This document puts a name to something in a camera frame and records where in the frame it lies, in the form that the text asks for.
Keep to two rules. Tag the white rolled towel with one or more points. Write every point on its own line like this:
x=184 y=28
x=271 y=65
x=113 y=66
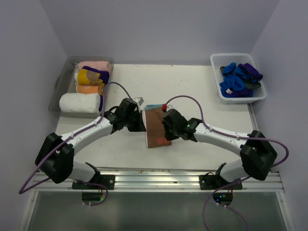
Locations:
x=80 y=103

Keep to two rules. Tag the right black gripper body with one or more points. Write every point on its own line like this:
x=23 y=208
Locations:
x=171 y=134

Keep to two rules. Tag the purple rolled towel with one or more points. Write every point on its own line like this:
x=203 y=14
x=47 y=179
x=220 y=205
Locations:
x=104 y=75

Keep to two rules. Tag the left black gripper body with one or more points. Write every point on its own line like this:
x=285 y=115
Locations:
x=133 y=122

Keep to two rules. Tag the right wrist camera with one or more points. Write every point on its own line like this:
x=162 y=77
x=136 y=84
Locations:
x=166 y=107

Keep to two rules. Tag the orange rolled towel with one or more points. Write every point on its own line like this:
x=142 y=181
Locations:
x=89 y=89

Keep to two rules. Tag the pink rolled towel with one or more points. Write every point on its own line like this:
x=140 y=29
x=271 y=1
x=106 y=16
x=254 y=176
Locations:
x=99 y=65

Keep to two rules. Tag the grey plastic tray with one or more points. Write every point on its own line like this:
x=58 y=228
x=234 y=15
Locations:
x=67 y=84

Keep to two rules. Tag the blue towel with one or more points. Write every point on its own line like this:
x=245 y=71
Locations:
x=233 y=87
x=234 y=69

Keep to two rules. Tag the white plastic basket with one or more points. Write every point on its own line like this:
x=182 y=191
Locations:
x=224 y=59

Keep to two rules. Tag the brown orange towel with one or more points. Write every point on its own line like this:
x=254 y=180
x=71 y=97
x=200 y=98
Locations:
x=155 y=133

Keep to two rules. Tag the purple towel in basket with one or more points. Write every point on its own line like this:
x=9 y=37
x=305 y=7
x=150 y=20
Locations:
x=251 y=73

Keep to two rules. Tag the aluminium mounting rail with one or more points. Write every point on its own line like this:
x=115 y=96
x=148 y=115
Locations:
x=162 y=179

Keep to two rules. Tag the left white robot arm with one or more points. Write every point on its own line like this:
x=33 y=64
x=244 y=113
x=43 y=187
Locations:
x=56 y=157

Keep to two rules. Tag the dark green towel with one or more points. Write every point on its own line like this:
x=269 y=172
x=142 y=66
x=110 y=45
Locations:
x=251 y=85

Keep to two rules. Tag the yellow bear towel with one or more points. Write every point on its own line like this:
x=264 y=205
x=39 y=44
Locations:
x=87 y=77

